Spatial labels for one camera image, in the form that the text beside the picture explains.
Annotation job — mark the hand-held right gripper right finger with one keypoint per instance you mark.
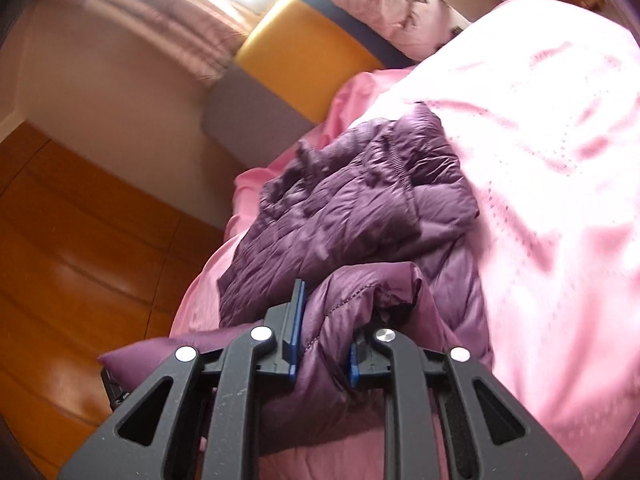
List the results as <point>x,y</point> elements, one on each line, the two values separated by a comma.
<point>354,367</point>

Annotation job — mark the purple quilted down jacket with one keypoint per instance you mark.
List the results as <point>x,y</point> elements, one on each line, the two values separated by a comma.
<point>360,200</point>

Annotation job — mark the grey yellow blue headboard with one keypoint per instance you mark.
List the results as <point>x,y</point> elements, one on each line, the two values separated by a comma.
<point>300,60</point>

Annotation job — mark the pink deer print pillow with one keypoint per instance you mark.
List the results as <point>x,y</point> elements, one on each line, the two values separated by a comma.
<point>390,5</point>

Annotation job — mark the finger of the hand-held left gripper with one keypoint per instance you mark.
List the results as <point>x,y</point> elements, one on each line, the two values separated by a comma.
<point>113,390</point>

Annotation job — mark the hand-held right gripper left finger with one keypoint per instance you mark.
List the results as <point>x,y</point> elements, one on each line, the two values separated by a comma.
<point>295,330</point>

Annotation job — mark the pink star print curtain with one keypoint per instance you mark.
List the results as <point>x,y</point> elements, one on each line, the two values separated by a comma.
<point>150,15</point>

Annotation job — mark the pink dotted blanket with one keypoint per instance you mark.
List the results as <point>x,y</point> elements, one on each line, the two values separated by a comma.
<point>550,160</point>

